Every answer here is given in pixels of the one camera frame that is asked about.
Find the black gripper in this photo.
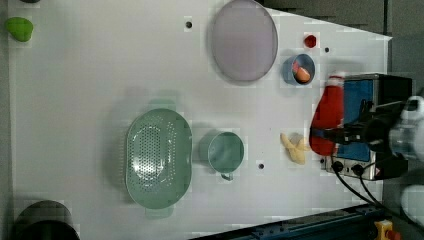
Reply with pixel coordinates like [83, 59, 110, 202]
[324, 101, 405, 152]

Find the red ketchup bottle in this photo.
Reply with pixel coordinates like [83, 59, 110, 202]
[309, 72, 345, 156]

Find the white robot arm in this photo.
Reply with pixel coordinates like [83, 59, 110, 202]
[319, 95, 423, 162]

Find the green oval strainer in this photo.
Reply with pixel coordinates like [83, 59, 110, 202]
[125, 99, 193, 219]

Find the silver toaster oven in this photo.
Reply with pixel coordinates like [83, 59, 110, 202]
[324, 74, 413, 181]

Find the peeled toy banana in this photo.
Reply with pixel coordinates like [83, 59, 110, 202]
[280, 133, 310, 165]

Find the orange toy fruit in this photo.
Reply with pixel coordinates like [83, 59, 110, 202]
[295, 67, 310, 83]

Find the blue bowl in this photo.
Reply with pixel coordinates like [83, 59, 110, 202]
[282, 54, 315, 86]

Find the pink toy fruit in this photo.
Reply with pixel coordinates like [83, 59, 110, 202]
[292, 60, 299, 73]

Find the yellow red emergency button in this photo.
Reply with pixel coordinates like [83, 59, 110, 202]
[374, 220, 402, 240]

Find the green mug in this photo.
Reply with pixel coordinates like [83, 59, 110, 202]
[199, 130, 245, 181]

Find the lilac round plate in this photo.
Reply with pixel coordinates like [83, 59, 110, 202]
[211, 0, 278, 81]

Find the green clamp knob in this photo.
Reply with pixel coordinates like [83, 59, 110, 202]
[5, 17, 34, 42]

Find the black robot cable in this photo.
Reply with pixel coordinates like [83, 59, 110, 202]
[331, 99, 424, 231]

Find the black cylinder post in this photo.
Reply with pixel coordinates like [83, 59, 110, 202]
[12, 200, 80, 240]

